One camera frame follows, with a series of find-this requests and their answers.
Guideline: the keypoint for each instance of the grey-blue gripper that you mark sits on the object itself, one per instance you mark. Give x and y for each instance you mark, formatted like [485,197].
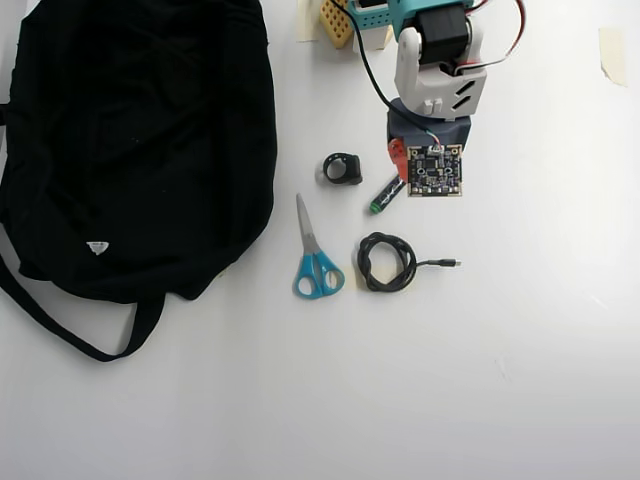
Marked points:
[398,154]

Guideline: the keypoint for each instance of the green marker with black barrel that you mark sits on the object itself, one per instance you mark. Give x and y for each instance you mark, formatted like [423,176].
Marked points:
[385,197]

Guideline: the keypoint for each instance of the white teal grey robot arm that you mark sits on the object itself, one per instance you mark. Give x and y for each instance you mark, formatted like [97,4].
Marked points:
[440,35]

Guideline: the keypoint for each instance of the cream arm base block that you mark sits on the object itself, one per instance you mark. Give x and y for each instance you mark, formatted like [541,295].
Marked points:
[380,41]

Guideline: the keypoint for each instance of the black fabric bag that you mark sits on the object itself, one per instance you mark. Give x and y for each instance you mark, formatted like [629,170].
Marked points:
[140,150]

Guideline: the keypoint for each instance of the yellow perforated block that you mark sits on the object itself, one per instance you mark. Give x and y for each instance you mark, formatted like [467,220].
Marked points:
[335,22]

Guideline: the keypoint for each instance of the beige masking tape strip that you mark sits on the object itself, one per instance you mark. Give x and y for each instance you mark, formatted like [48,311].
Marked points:
[612,55]
[307,25]

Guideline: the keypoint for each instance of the bare camera circuit board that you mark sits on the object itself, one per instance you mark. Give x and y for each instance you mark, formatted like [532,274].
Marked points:
[435,172]

